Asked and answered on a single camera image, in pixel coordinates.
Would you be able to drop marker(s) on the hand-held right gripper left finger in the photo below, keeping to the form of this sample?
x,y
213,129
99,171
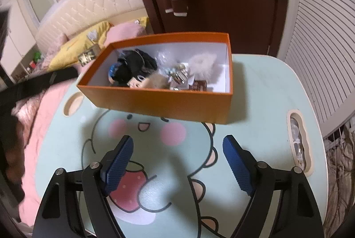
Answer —
x,y
119,166

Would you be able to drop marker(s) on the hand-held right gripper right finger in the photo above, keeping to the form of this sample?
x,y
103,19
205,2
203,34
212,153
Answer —
x,y
238,168

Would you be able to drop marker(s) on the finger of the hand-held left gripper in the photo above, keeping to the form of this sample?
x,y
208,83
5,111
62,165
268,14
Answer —
x,y
41,84

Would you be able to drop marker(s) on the orange cardboard box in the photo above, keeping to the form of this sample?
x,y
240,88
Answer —
x,y
166,105

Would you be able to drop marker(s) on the cartoon figure doll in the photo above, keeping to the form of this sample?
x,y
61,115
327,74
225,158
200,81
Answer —
x,y
137,83

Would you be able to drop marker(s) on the small brown carton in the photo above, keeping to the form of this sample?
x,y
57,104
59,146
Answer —
x,y
200,85

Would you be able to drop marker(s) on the beige fur pompom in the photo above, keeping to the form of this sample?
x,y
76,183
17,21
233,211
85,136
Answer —
x,y
158,81

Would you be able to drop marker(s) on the black bag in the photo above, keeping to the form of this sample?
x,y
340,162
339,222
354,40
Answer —
x,y
136,67

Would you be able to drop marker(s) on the silver metal funnel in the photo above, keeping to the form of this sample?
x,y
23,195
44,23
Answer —
x,y
177,71

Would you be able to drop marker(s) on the white fluffy scrunchie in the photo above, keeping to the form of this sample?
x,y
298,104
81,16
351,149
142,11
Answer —
x,y
201,60

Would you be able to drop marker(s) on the clear plastic bag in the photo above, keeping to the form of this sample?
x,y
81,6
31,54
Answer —
x,y
162,56

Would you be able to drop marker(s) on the green object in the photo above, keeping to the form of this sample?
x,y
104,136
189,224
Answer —
x,y
36,56

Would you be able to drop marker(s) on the pink duvet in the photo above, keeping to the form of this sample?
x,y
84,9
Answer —
x,y
38,127

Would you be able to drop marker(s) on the large yellow pillow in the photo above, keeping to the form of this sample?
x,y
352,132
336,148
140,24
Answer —
x,y
75,47

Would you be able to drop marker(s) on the phone playing video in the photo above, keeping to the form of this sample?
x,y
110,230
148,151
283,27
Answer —
x,y
88,56

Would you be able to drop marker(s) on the pink pillow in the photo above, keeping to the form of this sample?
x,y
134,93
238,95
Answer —
x,y
124,31

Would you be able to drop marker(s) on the grey quilted cloth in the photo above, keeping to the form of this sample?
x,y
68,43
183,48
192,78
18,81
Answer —
x,y
342,171

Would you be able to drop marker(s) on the small yellow cartoon pillow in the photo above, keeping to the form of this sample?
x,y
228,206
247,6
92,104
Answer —
x,y
143,22

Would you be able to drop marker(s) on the white louvred door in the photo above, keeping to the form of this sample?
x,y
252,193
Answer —
x,y
319,33

